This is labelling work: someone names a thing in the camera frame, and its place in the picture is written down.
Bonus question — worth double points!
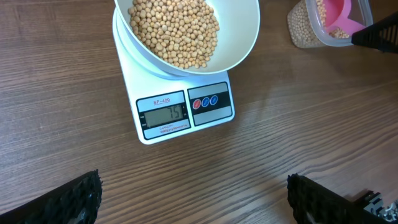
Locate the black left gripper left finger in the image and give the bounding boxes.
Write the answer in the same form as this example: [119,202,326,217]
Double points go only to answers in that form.
[1,170,103,224]

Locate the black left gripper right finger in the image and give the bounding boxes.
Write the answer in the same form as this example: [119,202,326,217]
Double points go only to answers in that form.
[287,174,388,224]

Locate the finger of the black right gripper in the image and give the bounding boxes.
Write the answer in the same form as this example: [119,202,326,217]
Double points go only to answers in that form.
[351,12,398,54]

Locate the pink plastic measuring scoop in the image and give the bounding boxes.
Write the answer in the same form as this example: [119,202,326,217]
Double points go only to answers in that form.
[323,0,365,35]

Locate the white digital kitchen scale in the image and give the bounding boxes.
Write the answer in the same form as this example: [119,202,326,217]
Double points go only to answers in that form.
[113,11,235,144]

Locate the white bowl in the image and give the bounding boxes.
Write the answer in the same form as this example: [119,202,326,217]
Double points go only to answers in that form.
[114,0,261,76]

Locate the soybeans in white bowl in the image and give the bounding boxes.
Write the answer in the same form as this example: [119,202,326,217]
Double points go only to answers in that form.
[128,0,220,69]

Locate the clear plastic container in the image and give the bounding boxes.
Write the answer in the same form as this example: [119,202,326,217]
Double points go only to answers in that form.
[287,0,373,48]

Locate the pile of soybeans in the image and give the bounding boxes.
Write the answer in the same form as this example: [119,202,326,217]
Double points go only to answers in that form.
[287,0,350,48]

